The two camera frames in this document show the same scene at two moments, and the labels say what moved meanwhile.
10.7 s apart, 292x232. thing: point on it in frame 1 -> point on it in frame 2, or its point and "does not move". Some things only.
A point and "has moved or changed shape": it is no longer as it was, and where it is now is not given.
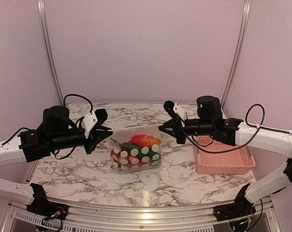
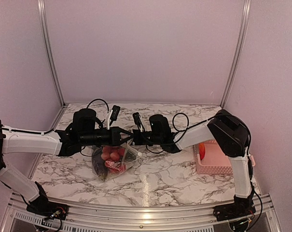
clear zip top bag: [135, 149] has moved or changed shape
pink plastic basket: [239, 162] does not move
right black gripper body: [205, 127] -> [155, 138]
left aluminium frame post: [45, 40] does not move
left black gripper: [95, 138] -> [115, 138]
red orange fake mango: [145, 139] has moved or changed shape
